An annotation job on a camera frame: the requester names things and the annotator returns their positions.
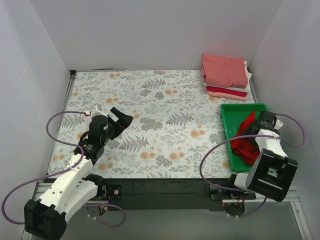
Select red t shirt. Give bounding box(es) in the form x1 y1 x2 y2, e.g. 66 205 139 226
230 111 260 166

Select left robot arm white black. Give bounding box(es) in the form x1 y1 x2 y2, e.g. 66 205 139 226
24 106 133 240

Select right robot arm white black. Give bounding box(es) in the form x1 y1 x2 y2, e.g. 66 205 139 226
226 111 298 202

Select green plastic tray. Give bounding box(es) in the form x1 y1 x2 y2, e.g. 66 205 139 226
220 103 268 172

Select light pink folded shirt bottom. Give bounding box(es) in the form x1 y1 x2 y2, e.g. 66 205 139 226
206 91 247 101

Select crimson folded shirt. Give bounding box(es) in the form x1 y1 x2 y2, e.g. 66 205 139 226
206 86 248 97

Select floral patterned table mat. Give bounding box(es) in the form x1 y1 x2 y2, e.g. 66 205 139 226
46 69 260 179

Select salmon pink folded shirt top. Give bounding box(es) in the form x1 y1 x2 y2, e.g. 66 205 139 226
202 53 248 89

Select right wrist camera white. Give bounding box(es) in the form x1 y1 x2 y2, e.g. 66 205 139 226
273 117 284 130

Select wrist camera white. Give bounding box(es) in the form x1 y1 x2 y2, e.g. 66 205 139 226
273 117 284 130
85 104 106 118

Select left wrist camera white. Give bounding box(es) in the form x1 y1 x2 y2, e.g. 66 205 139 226
85 104 106 118

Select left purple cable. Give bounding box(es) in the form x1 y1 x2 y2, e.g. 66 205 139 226
0 110 126 228

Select purple cable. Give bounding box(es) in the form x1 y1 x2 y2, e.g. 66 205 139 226
0 110 126 228
199 113 307 219

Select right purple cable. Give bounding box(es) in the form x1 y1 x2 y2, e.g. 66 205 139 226
199 113 307 219

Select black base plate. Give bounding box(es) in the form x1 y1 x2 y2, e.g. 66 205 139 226
77 177 257 212

